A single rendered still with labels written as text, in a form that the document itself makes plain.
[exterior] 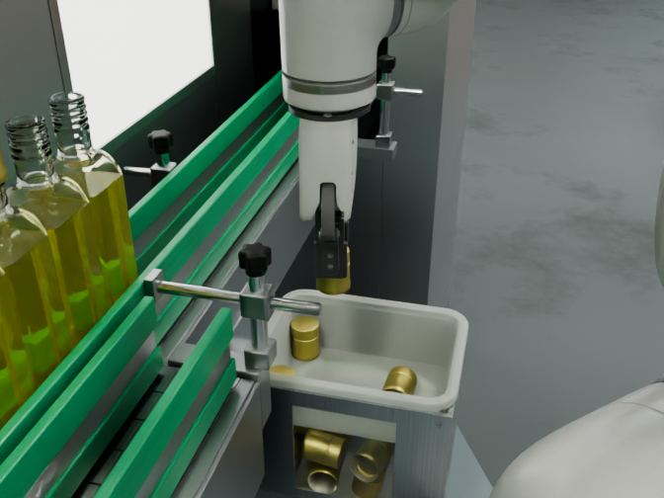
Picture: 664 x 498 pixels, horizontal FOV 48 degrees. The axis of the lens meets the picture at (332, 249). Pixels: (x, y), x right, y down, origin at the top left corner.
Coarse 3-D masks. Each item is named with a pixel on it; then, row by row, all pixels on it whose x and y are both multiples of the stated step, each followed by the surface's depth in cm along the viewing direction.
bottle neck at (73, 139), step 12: (60, 96) 62; (72, 96) 63; (84, 96) 62; (48, 108) 62; (60, 108) 61; (72, 108) 61; (84, 108) 62; (60, 120) 61; (72, 120) 61; (84, 120) 62; (60, 132) 62; (72, 132) 62; (84, 132) 62; (60, 144) 62; (72, 144) 62; (84, 144) 63; (72, 156) 63
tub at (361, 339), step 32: (288, 320) 90; (320, 320) 92; (352, 320) 91; (384, 320) 90; (416, 320) 89; (448, 320) 88; (288, 352) 90; (320, 352) 93; (352, 352) 93; (384, 352) 92; (416, 352) 91; (448, 352) 89; (288, 384) 77; (320, 384) 76; (352, 384) 87; (448, 384) 76
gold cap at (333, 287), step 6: (348, 252) 76; (348, 258) 76; (348, 264) 76; (348, 270) 77; (348, 276) 77; (318, 282) 77; (324, 282) 76; (330, 282) 76; (336, 282) 76; (342, 282) 76; (348, 282) 77; (318, 288) 77; (324, 288) 77; (330, 288) 76; (336, 288) 76; (342, 288) 77; (348, 288) 77; (330, 294) 77; (336, 294) 77
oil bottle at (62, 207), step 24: (24, 192) 58; (48, 192) 58; (72, 192) 60; (48, 216) 57; (72, 216) 60; (72, 240) 60; (96, 240) 64; (72, 264) 60; (96, 264) 64; (72, 288) 61; (96, 288) 64; (72, 312) 62; (96, 312) 65; (72, 336) 63
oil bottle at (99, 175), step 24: (72, 168) 62; (96, 168) 63; (120, 168) 66; (96, 192) 63; (120, 192) 67; (96, 216) 64; (120, 216) 67; (120, 240) 68; (120, 264) 68; (120, 288) 69
